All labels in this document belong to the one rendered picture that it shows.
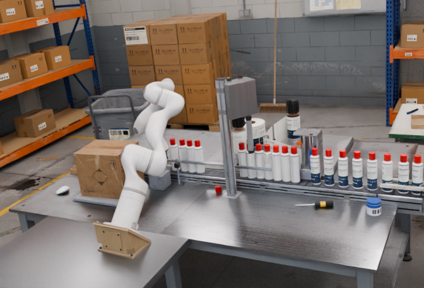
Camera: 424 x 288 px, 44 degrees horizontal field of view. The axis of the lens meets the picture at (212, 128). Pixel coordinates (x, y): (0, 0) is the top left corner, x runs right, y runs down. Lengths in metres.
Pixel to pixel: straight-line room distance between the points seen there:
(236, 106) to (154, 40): 3.86
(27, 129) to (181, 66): 2.08
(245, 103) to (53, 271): 1.25
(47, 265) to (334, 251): 1.32
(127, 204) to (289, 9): 5.23
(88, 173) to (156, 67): 3.64
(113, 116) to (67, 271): 2.92
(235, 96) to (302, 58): 4.72
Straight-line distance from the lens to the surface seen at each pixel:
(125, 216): 2.57
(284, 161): 2.95
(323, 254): 2.44
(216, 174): 3.18
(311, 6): 7.18
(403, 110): 4.46
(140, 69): 6.75
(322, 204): 2.82
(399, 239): 3.78
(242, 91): 2.80
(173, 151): 3.24
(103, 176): 3.10
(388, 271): 3.45
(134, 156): 2.62
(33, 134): 6.97
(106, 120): 5.33
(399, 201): 2.86
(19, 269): 2.71
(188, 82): 6.50
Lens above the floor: 2.12
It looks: 18 degrees down
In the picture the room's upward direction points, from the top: 6 degrees counter-clockwise
